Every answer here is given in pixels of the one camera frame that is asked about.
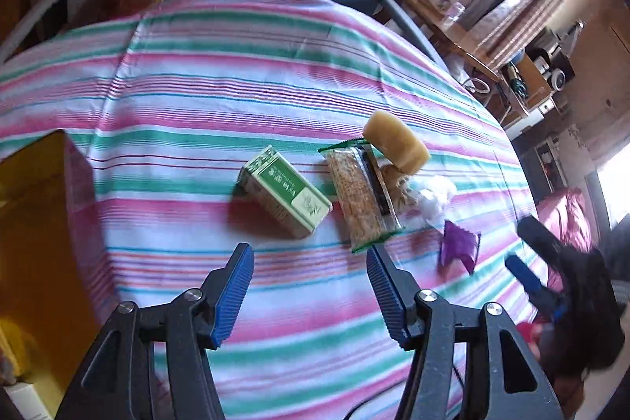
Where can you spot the magenta fabric item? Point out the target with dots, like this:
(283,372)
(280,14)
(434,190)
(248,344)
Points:
(529,332)

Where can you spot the silver black appliance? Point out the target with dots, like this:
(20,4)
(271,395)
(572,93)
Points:
(556,70)

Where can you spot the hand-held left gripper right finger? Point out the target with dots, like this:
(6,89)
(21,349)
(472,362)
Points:
(389,297)

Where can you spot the open cardboard box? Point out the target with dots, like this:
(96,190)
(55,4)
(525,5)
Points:
(534,80)

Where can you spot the striped side curtain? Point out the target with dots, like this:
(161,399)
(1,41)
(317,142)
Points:
(521,21)

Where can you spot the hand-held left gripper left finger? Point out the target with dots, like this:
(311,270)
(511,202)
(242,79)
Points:
(231,297)

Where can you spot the cream cardboard box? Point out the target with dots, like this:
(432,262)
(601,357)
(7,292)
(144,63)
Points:
(27,403)

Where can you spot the beige round sponge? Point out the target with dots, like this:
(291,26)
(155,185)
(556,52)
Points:
(393,139)

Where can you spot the gold tin box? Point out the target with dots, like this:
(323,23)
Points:
(34,252)

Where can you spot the pink shiny cloth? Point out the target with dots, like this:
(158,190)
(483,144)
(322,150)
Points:
(566,213)

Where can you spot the purple wrapper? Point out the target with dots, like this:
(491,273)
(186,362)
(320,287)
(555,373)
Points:
(457,248)

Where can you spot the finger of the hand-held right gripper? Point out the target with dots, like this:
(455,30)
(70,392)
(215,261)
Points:
(524,275)
(539,235)

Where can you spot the wooden side desk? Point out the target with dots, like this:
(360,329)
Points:
(428,20)

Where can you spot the striped tablecloth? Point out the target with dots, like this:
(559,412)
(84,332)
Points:
(246,80)

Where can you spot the green and white box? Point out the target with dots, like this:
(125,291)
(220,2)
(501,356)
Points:
(283,191)

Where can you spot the green-edged snack bar packet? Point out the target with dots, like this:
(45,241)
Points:
(359,198)

